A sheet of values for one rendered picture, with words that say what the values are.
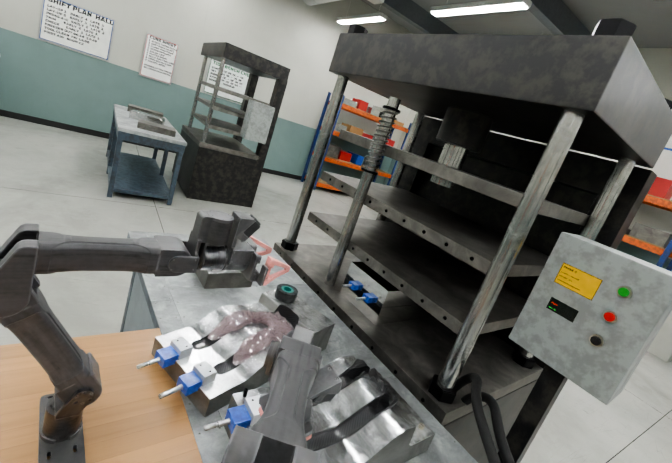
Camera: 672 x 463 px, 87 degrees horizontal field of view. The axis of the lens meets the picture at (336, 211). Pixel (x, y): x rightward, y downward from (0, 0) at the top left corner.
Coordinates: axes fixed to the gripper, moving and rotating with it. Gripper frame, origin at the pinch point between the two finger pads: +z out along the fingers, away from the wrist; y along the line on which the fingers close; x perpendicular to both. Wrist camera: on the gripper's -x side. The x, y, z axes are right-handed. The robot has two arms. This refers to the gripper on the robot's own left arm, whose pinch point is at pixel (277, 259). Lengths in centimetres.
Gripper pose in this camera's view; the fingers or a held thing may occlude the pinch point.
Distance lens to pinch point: 90.4
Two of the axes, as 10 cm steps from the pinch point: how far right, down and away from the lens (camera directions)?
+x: -3.4, 9.2, 2.1
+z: 7.4, 1.2, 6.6
